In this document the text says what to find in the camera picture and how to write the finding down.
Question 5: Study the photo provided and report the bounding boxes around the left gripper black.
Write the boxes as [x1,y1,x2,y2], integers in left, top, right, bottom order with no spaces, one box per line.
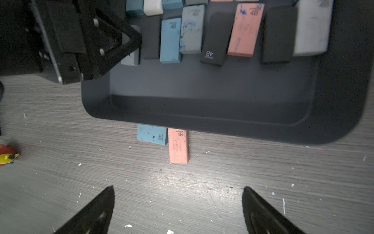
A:
[28,1,142,85]

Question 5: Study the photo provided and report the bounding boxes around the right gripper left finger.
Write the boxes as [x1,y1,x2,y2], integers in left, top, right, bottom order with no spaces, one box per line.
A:
[56,186,115,234]

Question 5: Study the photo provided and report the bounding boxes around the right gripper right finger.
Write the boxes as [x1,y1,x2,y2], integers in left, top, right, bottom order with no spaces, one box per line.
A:
[242,186,304,234]

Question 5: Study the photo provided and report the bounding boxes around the grey eraser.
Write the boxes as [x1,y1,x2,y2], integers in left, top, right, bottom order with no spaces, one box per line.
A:
[121,34,140,66]

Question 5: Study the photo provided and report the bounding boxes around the blue eraser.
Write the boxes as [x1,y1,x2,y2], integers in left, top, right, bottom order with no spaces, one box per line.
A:
[162,0,184,10]
[126,0,144,16]
[160,18,182,64]

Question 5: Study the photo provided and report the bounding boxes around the grey-blue eraser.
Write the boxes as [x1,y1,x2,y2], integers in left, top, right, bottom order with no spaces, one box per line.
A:
[179,4,205,54]

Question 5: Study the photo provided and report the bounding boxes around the teal eraser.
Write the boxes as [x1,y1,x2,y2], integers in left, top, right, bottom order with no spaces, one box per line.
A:
[137,124,168,146]

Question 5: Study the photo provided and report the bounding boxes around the black eraser pair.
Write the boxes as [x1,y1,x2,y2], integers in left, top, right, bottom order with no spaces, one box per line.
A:
[262,6,298,63]
[200,12,234,67]

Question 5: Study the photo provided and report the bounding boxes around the pink eraser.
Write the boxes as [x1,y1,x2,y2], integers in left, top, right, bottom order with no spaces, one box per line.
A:
[228,3,265,58]
[168,128,189,164]

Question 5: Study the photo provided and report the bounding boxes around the dark grey storage tray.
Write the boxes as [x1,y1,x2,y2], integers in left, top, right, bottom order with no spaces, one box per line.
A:
[81,1,374,145]

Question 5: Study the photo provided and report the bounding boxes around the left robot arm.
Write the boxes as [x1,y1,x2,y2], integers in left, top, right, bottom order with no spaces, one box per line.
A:
[1,1,142,85]

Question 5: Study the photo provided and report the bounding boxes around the red yellow toy fish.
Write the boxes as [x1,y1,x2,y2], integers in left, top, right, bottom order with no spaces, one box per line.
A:
[0,144,19,167]

